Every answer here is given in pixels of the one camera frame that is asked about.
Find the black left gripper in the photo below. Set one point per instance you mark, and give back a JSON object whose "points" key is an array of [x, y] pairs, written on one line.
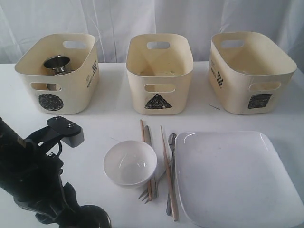
{"points": [[39, 189]]}

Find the small steel cup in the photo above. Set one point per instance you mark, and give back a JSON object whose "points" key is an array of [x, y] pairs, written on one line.
{"points": [[94, 217]]}

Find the white plastic bowl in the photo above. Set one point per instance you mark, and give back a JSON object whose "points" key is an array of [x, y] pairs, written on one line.
{"points": [[130, 164]]}

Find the steel mug with handle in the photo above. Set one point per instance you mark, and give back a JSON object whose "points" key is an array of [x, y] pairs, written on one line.
{"points": [[57, 64]]}

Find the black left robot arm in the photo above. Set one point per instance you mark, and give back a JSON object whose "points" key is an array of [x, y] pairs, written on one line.
{"points": [[16, 154]]}

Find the steel fork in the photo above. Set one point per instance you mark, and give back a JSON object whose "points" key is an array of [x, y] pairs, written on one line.
{"points": [[156, 183]]}

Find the right wooden chopstick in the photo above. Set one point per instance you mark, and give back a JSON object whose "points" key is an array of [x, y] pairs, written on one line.
{"points": [[175, 214]]}

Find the wooden chopstick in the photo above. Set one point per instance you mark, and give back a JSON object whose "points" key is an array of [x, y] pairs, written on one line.
{"points": [[175, 214], [148, 192]]}

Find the steel table knife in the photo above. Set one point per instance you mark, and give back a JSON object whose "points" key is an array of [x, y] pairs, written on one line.
{"points": [[147, 138]]}

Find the left wooden chopstick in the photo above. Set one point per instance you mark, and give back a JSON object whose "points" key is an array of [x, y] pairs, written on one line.
{"points": [[148, 192]]}

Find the steel spoon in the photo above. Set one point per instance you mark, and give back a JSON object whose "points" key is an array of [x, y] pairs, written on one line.
{"points": [[171, 143]]}

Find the cream bin with circle mark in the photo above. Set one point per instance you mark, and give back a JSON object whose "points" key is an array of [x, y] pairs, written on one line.
{"points": [[77, 87]]}

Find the white square plate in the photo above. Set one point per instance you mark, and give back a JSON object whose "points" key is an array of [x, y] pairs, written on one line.
{"points": [[234, 180]]}

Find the cream bin with triangle mark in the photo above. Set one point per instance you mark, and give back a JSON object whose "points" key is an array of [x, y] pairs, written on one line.
{"points": [[159, 69]]}

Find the white backdrop curtain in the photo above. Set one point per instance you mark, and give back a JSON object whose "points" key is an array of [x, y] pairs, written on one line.
{"points": [[114, 22]]}

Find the cream bin with square mark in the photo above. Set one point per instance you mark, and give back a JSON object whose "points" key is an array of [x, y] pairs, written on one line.
{"points": [[248, 72]]}

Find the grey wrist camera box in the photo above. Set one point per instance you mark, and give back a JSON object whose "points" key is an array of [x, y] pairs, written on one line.
{"points": [[58, 129]]}

